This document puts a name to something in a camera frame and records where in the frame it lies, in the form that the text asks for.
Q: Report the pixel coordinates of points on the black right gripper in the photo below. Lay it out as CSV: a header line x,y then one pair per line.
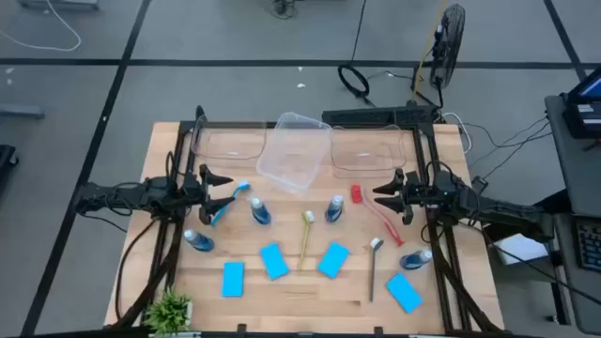
x,y
418,192

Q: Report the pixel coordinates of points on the shallow clear plastic tray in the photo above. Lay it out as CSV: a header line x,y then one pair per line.
x,y
366,155
225,143

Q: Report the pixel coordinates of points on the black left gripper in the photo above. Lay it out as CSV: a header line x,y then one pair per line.
x,y
193,190

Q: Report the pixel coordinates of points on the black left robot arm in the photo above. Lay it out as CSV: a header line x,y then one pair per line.
x,y
131,195

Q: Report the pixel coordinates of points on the grey desk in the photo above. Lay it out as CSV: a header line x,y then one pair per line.
x,y
573,169
587,300

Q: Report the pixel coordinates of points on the grey metal bar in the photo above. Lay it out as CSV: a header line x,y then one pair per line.
x,y
21,111

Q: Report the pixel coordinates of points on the black perforated box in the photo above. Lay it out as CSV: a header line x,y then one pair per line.
x,y
375,116

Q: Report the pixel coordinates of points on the red toothbrush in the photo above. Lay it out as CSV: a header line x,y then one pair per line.
x,y
357,193

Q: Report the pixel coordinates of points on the black floor fan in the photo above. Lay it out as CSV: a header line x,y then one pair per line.
x,y
448,42

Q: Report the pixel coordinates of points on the black floor object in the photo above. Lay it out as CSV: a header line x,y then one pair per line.
x,y
5,159

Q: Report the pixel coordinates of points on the small green potted plant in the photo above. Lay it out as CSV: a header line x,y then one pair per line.
x,y
169,312

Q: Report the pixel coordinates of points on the yellow-green dish brush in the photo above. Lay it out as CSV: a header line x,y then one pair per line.
x,y
305,239

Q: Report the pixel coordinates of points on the blue dish soap bottle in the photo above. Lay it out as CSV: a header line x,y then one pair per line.
x,y
334,211
260,213
199,241
414,260

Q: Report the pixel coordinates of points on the blue sponge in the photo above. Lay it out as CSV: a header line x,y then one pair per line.
x,y
274,261
404,293
333,260
233,279

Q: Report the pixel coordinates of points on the black keyboard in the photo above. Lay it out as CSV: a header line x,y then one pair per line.
x,y
589,244

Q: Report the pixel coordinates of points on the blue dish brush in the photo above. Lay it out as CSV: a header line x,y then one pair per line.
x,y
241,187

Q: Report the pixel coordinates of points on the deep clear plastic bin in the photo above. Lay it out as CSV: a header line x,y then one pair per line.
x,y
293,155

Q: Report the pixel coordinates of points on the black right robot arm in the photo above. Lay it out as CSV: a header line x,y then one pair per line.
x,y
497,206

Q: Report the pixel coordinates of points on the black laptop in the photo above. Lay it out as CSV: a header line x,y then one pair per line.
x,y
582,119

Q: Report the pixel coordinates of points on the black aluminium table frame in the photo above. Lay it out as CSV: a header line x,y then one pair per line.
x,y
448,293

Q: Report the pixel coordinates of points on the grey dish brush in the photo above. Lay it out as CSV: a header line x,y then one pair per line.
x,y
372,272

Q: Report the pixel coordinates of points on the white paper sheet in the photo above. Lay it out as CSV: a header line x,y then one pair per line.
x,y
521,249

